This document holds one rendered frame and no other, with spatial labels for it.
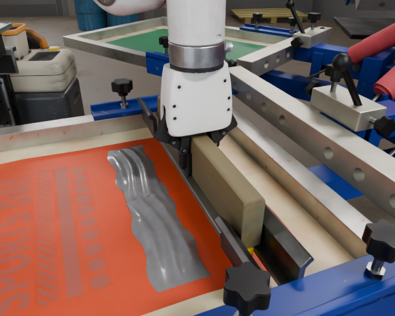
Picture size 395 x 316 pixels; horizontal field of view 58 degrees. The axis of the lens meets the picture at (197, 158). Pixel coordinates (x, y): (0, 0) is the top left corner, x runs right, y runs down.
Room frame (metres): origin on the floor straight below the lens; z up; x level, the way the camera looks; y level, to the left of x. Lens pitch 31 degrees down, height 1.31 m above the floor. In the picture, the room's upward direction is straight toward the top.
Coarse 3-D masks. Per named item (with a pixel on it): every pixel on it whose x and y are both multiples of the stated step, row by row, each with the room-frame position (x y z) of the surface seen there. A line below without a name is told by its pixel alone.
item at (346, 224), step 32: (0, 128) 0.65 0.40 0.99; (32, 128) 0.65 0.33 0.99; (64, 128) 0.66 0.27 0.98; (96, 128) 0.68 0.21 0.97; (128, 128) 0.70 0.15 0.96; (256, 128) 0.65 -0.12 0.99; (256, 160) 0.57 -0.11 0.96; (288, 160) 0.52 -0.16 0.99; (288, 192) 0.47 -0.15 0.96; (320, 192) 0.43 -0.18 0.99; (320, 224) 0.40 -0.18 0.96; (352, 224) 0.36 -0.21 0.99; (352, 256) 0.34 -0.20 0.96
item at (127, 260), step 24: (120, 216) 0.42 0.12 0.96; (192, 216) 0.42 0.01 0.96; (120, 240) 0.37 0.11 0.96; (216, 240) 0.37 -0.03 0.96; (120, 264) 0.32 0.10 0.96; (144, 264) 0.32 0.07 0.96; (216, 264) 0.32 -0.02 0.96; (120, 288) 0.29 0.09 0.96; (144, 288) 0.29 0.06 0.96; (192, 288) 0.29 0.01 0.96; (216, 288) 0.29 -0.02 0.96; (24, 312) 0.25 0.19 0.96; (48, 312) 0.25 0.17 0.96; (72, 312) 0.25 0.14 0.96; (96, 312) 0.25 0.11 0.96; (120, 312) 0.25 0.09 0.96; (144, 312) 0.25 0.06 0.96
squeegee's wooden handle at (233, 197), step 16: (160, 96) 0.64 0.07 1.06; (160, 112) 0.63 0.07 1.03; (192, 144) 0.46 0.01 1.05; (208, 144) 0.45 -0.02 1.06; (192, 160) 0.46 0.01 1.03; (208, 160) 0.41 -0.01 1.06; (224, 160) 0.41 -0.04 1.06; (208, 176) 0.41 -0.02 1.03; (224, 176) 0.37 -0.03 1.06; (240, 176) 0.37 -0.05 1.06; (208, 192) 0.41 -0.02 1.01; (224, 192) 0.36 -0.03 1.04; (240, 192) 0.34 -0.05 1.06; (256, 192) 0.34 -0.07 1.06; (224, 208) 0.36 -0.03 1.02; (240, 208) 0.32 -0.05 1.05; (256, 208) 0.32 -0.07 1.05; (240, 224) 0.32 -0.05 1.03; (256, 224) 0.32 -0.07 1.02; (256, 240) 0.32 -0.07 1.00
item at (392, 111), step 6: (378, 102) 0.66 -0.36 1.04; (384, 102) 0.66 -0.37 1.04; (390, 102) 0.66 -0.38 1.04; (390, 108) 0.63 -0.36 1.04; (324, 114) 0.60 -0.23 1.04; (390, 114) 0.60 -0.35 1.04; (336, 120) 0.57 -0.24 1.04; (342, 126) 0.56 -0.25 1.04; (354, 132) 0.57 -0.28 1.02; (360, 132) 0.57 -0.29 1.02; (366, 132) 0.58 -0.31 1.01; (384, 138) 0.60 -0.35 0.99
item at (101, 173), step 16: (112, 144) 0.64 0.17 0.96; (128, 144) 0.64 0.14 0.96; (144, 144) 0.64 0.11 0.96; (160, 144) 0.64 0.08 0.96; (32, 160) 0.58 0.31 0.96; (48, 160) 0.58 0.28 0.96; (64, 160) 0.58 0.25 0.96; (80, 160) 0.58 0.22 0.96; (96, 160) 0.58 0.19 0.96; (160, 160) 0.58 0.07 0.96; (0, 176) 0.52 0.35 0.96; (96, 176) 0.52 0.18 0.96; (112, 176) 0.52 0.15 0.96; (160, 176) 0.52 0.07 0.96; (176, 176) 0.52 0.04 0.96; (96, 192) 0.48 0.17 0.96; (112, 192) 0.48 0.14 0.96; (96, 208) 0.44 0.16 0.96
